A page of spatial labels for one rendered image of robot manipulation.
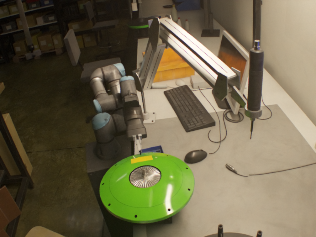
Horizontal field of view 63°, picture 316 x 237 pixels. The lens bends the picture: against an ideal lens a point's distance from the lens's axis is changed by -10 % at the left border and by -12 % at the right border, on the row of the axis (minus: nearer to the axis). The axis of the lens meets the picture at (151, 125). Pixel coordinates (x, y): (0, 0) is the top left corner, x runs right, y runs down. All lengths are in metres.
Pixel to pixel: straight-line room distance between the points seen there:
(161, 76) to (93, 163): 0.78
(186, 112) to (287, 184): 0.66
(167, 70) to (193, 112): 0.48
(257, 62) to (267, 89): 1.09
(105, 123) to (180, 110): 0.43
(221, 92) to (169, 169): 0.30
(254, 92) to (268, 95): 0.98
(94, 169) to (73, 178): 1.32
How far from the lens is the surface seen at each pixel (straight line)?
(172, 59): 2.21
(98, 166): 1.38
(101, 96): 1.23
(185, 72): 1.92
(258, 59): 0.72
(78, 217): 2.34
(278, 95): 1.75
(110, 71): 1.37
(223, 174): 1.16
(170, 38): 1.05
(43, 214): 2.49
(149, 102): 1.67
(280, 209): 1.07
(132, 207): 0.86
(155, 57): 1.17
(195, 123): 1.41
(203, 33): 2.89
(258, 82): 0.74
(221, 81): 0.82
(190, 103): 1.56
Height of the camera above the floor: 1.72
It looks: 34 degrees down
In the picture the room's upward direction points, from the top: 8 degrees counter-clockwise
